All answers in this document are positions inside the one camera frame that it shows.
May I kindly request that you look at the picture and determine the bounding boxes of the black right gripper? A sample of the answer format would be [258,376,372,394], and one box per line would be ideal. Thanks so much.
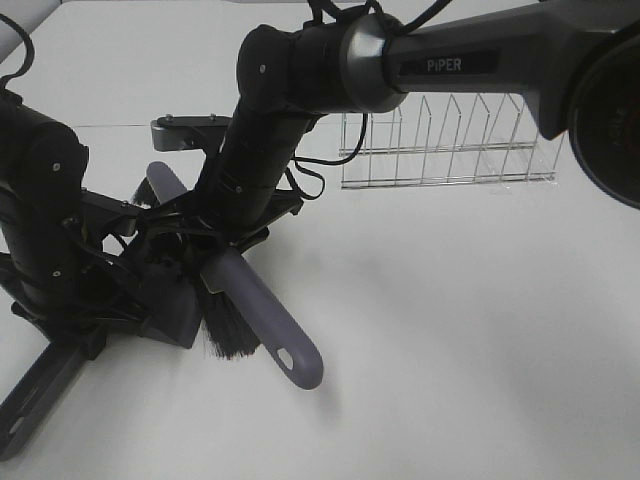
[141,192,304,250]

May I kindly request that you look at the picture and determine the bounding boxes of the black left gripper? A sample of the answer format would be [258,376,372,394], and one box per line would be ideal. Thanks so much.
[9,244,150,359]

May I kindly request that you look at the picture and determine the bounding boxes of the purple plastic dustpan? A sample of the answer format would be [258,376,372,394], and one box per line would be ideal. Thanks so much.
[0,234,202,460]

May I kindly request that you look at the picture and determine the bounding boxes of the purple hand brush black bristles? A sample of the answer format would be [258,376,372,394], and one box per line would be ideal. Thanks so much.
[130,160,325,393]

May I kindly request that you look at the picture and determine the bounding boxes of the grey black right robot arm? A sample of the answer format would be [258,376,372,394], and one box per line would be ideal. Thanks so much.
[145,1,639,243]

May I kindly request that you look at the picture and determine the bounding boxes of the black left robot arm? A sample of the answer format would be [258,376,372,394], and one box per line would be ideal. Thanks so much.
[1,89,143,359]

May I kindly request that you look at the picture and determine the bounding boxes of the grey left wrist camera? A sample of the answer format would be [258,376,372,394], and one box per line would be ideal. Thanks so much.
[81,190,142,238]

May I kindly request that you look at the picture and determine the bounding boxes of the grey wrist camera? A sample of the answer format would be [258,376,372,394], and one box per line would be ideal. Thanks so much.
[150,114,231,153]
[81,190,142,238]

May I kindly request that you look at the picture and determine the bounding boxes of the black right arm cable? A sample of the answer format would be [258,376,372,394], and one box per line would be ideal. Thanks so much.
[289,112,374,201]

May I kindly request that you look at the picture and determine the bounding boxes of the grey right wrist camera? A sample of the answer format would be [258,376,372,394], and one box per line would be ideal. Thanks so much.
[150,114,231,153]

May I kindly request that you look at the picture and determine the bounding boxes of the chrome wire rack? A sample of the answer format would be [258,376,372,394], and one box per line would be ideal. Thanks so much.
[339,93,566,189]

